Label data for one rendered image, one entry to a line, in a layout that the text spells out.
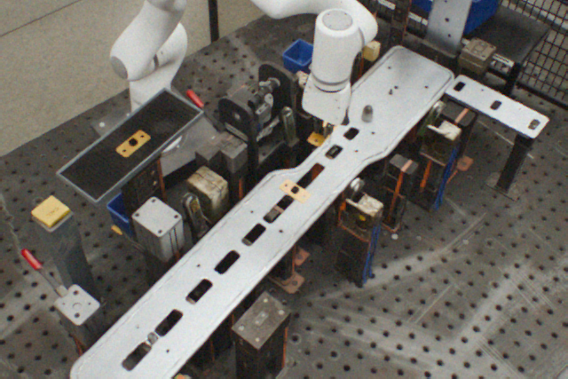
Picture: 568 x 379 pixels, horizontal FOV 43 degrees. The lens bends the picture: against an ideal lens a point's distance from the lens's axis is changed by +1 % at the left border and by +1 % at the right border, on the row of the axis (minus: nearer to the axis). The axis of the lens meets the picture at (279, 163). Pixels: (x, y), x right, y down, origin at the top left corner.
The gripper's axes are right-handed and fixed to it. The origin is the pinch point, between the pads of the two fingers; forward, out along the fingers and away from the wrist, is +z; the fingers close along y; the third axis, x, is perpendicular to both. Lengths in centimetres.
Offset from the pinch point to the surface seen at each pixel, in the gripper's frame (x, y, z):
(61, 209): -46, -41, 12
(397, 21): 75, -15, 28
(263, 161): 4.7, -19.4, 31.8
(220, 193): -16.7, -18.1, 21.7
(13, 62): 51, -199, 130
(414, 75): 55, 2, 27
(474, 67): 67, 15, 25
